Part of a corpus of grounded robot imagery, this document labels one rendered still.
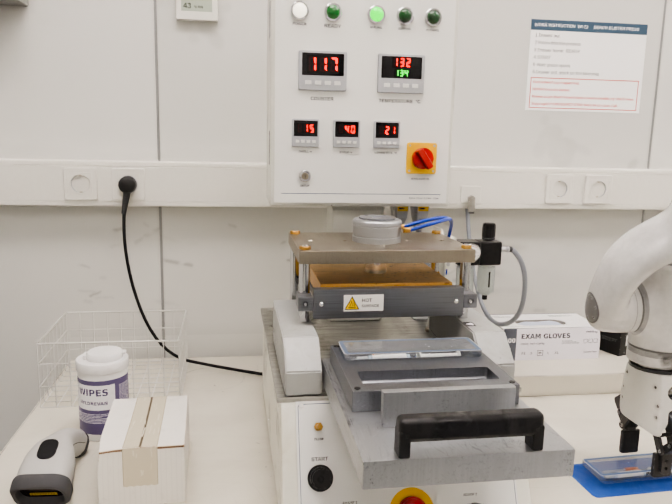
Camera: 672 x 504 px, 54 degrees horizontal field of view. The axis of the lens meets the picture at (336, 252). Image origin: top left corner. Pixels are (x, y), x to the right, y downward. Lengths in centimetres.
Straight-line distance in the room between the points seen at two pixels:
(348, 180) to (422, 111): 18
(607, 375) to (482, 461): 85
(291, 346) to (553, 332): 77
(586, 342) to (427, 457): 94
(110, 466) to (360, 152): 64
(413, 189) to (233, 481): 58
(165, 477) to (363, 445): 40
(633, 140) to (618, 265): 83
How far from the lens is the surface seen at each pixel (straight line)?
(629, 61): 181
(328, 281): 99
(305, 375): 89
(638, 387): 114
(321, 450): 91
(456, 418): 67
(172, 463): 101
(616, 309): 103
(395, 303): 98
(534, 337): 152
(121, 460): 101
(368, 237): 103
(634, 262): 100
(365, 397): 76
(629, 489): 116
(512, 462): 71
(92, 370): 118
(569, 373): 148
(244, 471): 110
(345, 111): 117
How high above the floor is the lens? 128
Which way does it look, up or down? 10 degrees down
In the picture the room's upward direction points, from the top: 1 degrees clockwise
